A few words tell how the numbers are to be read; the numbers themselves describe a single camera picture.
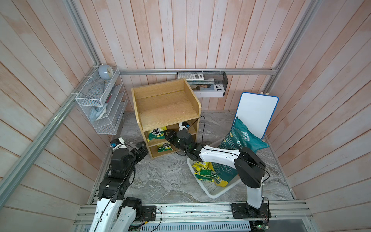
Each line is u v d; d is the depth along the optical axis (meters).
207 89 0.94
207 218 0.73
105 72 0.80
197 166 0.82
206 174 0.76
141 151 0.63
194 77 0.91
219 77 0.99
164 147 0.93
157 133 0.83
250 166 0.49
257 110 0.86
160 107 0.80
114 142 0.59
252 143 0.71
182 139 0.64
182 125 0.78
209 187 0.81
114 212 0.45
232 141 0.71
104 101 0.74
